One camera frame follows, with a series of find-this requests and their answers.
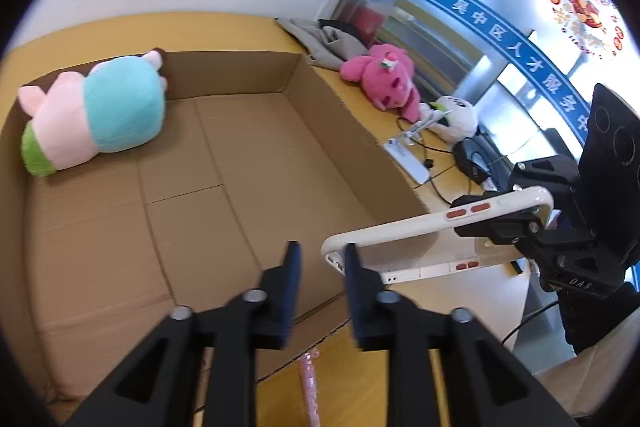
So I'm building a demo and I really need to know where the pink translucent pen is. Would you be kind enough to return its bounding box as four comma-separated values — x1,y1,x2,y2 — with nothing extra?
298,348,321,427

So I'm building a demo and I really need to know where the clear white phone case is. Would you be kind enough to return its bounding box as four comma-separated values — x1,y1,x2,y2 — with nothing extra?
320,186,554,285

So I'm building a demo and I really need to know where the black device on table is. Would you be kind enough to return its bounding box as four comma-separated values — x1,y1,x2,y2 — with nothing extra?
451,136,513,191

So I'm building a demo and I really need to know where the brown cardboard box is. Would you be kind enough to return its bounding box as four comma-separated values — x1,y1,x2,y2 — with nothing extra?
1,51,425,402

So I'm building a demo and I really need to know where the white phone stand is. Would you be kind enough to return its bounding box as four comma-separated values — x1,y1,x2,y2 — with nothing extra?
383,102,452,186

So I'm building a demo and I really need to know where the white plush toy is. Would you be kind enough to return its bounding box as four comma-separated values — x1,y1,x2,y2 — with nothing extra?
420,96,478,144

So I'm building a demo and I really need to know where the pink strawberry plush toy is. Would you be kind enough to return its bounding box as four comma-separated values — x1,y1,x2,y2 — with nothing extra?
340,43,421,124

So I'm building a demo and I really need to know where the pink blue plush toy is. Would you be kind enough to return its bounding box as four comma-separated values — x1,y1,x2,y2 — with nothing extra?
17,49,168,176

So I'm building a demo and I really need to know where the grey cloth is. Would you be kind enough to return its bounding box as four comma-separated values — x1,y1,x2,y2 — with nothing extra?
276,17,369,72

